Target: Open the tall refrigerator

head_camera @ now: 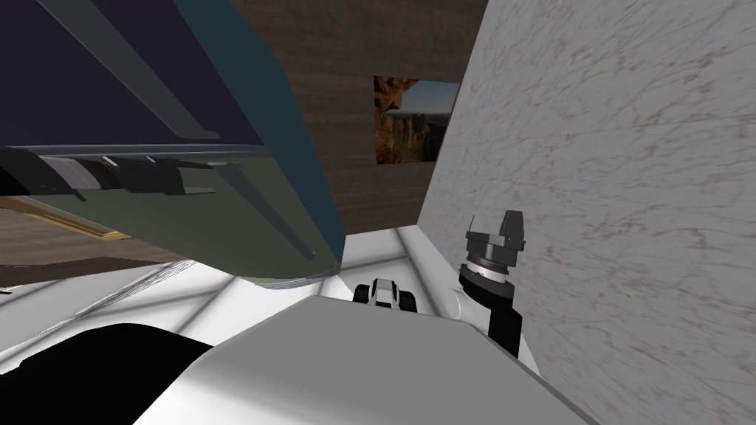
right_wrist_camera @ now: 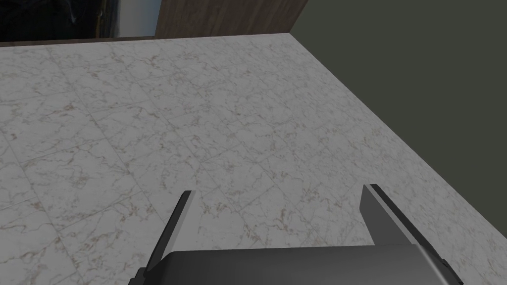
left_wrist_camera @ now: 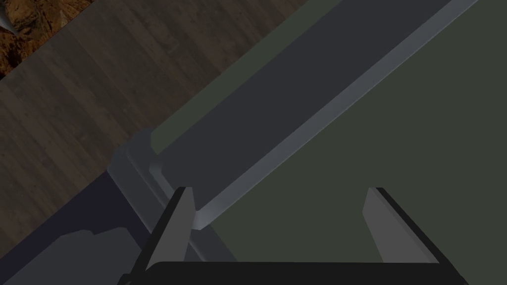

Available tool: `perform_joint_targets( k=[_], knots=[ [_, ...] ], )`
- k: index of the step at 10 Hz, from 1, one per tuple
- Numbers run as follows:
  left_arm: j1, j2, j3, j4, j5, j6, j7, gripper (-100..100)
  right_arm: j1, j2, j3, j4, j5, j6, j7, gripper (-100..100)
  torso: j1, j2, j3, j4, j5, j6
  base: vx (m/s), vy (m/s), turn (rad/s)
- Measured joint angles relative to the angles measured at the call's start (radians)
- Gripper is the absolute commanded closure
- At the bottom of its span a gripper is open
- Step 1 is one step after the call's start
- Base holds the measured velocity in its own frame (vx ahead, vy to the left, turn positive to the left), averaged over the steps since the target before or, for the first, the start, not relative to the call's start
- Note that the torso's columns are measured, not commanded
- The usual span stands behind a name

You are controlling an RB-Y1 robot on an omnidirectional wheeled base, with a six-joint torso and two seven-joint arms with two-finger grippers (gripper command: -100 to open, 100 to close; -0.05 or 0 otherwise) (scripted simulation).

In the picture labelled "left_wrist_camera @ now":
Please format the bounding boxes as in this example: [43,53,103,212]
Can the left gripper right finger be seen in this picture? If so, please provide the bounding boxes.
[362,187,455,265]

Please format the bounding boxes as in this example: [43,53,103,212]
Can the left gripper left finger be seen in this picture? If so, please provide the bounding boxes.
[134,187,197,273]

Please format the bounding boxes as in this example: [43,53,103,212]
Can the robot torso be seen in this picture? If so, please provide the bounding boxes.
[3,227,142,285]

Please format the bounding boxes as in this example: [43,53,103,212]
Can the brown mottled rug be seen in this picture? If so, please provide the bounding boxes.
[0,0,95,79]

